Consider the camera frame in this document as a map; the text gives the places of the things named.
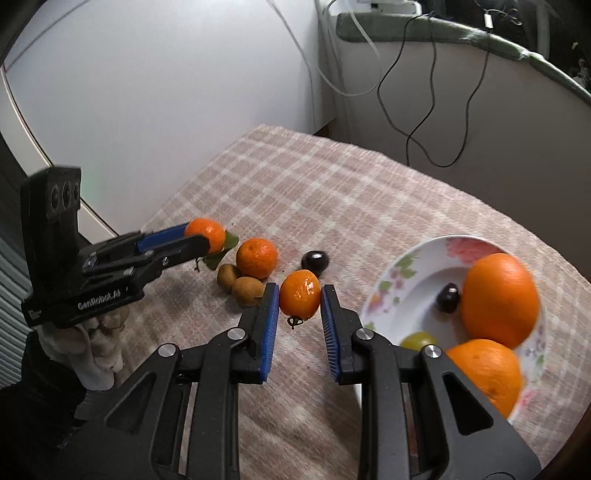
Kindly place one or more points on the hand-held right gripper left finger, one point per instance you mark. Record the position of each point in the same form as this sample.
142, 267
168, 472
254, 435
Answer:
270, 332

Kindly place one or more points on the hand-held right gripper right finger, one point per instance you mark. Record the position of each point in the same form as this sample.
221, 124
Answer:
330, 332

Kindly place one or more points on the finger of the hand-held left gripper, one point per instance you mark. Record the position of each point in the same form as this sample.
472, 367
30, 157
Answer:
161, 236
184, 249

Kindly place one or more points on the tangerine with green leaf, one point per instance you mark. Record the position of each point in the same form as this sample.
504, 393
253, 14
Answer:
207, 230

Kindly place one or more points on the small glossy tangerine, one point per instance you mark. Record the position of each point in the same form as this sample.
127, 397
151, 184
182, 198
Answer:
300, 293

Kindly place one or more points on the green plum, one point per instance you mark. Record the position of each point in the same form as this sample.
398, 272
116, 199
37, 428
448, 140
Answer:
418, 341

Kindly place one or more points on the white floral plate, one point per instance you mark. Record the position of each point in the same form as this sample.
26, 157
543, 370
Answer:
415, 286

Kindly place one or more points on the dark plum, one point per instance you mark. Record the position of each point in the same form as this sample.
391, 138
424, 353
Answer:
315, 261
448, 297

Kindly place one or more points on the large round orange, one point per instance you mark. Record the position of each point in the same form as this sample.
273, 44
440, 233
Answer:
485, 374

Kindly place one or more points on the large oval orange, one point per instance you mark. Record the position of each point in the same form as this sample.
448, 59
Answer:
501, 300

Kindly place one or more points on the person's left forearm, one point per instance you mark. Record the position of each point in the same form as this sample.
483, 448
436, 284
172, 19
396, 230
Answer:
37, 406

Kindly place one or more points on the person's left hand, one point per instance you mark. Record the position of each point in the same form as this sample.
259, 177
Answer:
99, 355

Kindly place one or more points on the small brown kiwi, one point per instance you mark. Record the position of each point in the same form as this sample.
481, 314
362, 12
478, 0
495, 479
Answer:
226, 276
247, 291

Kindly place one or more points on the grey ribbed panel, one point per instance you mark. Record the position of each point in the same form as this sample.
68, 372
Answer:
11, 300

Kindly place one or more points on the checked table cloth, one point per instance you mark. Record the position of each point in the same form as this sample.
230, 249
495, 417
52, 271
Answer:
323, 194

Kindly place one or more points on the white cabinet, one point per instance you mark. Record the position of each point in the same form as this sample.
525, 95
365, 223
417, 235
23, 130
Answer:
161, 92

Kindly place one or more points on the grey-green sill cover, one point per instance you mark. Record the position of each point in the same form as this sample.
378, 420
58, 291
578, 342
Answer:
461, 34

